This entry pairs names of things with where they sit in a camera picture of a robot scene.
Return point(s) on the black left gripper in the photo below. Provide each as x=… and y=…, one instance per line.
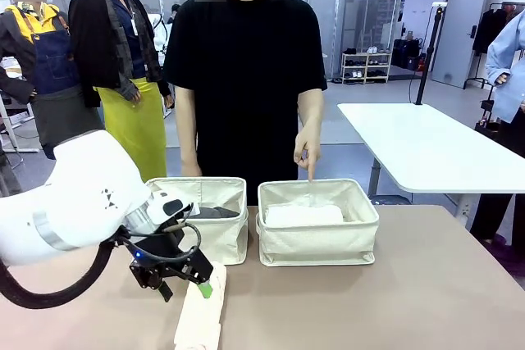
x=172, y=255

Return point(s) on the cream towel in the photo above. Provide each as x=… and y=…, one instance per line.
x=201, y=321

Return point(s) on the grey towel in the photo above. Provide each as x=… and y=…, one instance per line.
x=217, y=212

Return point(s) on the white towel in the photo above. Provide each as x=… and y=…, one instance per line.
x=303, y=215

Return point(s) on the person's left forearm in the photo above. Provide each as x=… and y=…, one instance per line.
x=311, y=108

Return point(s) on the person's right forearm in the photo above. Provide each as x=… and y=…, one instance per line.
x=189, y=145

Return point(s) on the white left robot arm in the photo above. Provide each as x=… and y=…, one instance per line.
x=82, y=202

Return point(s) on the person's right hand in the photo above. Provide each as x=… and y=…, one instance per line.
x=192, y=170

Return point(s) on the person's left hand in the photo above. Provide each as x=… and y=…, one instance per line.
x=309, y=145

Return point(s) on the cream fabric basket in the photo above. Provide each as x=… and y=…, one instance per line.
x=225, y=239
x=316, y=243

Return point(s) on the yellow skirt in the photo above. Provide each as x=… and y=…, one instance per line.
x=133, y=128

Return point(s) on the grey fabric cover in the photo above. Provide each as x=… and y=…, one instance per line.
x=8, y=178

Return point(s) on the person in black t-shirt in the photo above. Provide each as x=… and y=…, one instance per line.
x=246, y=79

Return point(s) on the white background desk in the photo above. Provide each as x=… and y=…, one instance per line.
x=12, y=120

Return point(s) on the mannequin in dark jacket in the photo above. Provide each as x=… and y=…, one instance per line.
x=98, y=38

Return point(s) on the white table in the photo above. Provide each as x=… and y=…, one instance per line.
x=410, y=141

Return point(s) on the wooden shoe rack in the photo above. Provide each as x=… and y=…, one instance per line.
x=367, y=67

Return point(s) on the white sneakers pair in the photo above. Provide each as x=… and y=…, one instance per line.
x=372, y=50

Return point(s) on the black luggage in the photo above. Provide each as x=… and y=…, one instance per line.
x=406, y=53

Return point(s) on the red fire extinguisher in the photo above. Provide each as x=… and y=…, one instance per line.
x=422, y=64

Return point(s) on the black utility cart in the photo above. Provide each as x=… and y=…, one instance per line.
x=486, y=120

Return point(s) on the black clothes rack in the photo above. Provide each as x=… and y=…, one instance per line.
x=477, y=75

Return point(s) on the grey door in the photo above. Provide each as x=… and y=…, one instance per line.
x=459, y=30

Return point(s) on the black hanging garment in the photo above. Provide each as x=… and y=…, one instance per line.
x=488, y=30

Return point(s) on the black camera pole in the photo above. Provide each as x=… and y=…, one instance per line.
x=428, y=55

